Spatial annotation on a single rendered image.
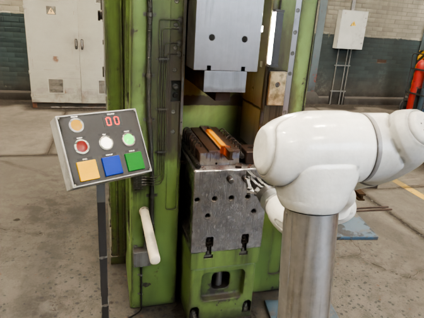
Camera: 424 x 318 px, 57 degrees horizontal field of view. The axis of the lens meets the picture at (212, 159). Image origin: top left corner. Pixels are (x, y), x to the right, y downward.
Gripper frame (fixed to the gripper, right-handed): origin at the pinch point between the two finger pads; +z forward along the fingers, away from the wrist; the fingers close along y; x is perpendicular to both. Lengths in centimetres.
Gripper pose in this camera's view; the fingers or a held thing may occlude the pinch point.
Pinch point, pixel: (250, 176)
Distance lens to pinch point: 155.7
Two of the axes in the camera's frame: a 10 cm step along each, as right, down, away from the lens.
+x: 0.6, -9.4, -3.3
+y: 9.6, -0.3, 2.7
